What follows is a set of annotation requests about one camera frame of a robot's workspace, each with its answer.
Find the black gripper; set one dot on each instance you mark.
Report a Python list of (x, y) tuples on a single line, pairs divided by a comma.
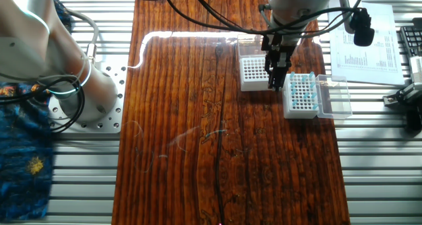
[(277, 45)]

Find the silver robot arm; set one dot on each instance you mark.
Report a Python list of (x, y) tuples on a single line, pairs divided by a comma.
[(33, 53)]

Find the white pipette tip holder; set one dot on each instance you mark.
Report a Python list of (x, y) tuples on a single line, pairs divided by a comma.
[(298, 114), (250, 84)]

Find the printed paper sheet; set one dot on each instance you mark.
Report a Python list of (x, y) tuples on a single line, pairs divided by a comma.
[(379, 60)]

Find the brown wooden board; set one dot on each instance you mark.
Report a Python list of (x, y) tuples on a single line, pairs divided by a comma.
[(184, 136)]

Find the black keyboard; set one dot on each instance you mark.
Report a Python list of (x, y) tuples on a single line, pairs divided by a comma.
[(412, 37)]

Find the blue painted cloth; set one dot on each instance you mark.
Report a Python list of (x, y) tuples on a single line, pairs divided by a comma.
[(23, 185)]

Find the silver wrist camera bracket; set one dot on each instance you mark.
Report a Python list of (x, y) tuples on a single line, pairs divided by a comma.
[(345, 15)]

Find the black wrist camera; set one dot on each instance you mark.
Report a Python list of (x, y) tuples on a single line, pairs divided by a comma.
[(362, 30)]

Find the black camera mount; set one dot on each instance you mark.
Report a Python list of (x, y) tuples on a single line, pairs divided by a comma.
[(405, 94)]

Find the silver perforated base plate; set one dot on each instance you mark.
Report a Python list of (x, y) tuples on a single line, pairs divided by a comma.
[(113, 121)]

